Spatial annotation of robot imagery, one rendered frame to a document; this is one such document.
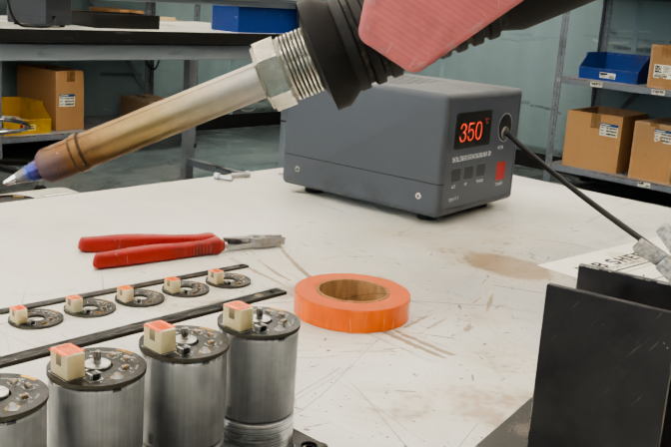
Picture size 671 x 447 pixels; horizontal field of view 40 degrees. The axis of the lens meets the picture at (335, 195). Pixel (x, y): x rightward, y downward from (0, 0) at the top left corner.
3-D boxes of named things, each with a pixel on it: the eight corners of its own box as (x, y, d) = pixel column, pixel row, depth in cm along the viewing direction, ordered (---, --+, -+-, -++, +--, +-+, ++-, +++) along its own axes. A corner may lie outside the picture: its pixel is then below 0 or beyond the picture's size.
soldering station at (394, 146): (512, 206, 75) (526, 88, 73) (437, 227, 66) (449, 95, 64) (363, 174, 84) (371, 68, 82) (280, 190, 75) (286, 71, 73)
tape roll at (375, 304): (278, 296, 49) (279, 274, 49) (379, 290, 51) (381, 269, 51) (317, 337, 44) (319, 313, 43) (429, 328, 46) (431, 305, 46)
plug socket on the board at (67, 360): (94, 374, 23) (94, 349, 23) (63, 383, 23) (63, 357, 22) (77, 364, 24) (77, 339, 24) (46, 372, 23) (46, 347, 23)
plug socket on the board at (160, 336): (183, 348, 25) (184, 325, 25) (157, 356, 25) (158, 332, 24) (166, 339, 26) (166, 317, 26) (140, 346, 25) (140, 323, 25)
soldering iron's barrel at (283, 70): (47, 208, 20) (327, 95, 19) (15, 140, 19) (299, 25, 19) (65, 194, 21) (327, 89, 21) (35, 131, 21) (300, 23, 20)
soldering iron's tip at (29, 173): (6, 196, 20) (48, 179, 20) (-5, 175, 20) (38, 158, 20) (13, 191, 21) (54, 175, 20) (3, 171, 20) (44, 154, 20)
